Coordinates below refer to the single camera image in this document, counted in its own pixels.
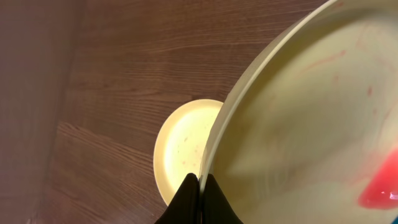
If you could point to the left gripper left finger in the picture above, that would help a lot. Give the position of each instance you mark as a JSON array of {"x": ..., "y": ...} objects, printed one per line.
[{"x": 183, "y": 209}]

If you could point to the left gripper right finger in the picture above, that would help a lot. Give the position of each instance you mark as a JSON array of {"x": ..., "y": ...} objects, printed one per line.
[{"x": 215, "y": 207}]

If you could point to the yellow plate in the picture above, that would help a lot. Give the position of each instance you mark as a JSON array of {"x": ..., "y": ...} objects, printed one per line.
[
  {"x": 311, "y": 120},
  {"x": 180, "y": 144}
]

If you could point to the pink sponge black scourer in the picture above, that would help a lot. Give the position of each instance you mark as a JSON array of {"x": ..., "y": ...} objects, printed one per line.
[{"x": 381, "y": 192}]

